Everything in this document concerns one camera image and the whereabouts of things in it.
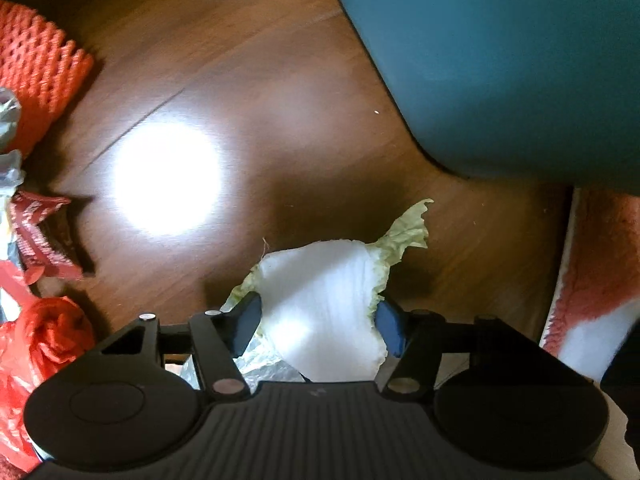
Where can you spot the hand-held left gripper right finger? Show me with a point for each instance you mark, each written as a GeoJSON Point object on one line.
{"type": "Point", "coordinates": [390, 330]}

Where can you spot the red plastic bag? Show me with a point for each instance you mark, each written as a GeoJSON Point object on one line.
{"type": "Point", "coordinates": [40, 330]}

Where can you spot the crumpled clear plastic bag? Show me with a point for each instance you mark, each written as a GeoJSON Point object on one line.
{"type": "Point", "coordinates": [7, 170]}

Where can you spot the clear plastic film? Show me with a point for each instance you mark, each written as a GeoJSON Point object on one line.
{"type": "Point", "coordinates": [265, 365]}

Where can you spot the orange foam fruit net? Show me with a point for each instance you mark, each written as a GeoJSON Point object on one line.
{"type": "Point", "coordinates": [35, 60]}

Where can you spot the teal plastic trash bin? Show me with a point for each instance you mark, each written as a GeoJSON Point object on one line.
{"type": "Point", "coordinates": [490, 60]}

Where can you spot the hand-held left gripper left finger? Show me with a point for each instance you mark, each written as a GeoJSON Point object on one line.
{"type": "Point", "coordinates": [247, 325]}

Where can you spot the person's dark trouser leg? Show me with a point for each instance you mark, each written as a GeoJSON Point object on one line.
{"type": "Point", "coordinates": [625, 385]}

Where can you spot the dark red snack wrapper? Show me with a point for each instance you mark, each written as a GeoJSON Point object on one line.
{"type": "Point", "coordinates": [40, 240]}

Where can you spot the napa cabbage leaf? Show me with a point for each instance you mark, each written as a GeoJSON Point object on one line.
{"type": "Point", "coordinates": [320, 300]}

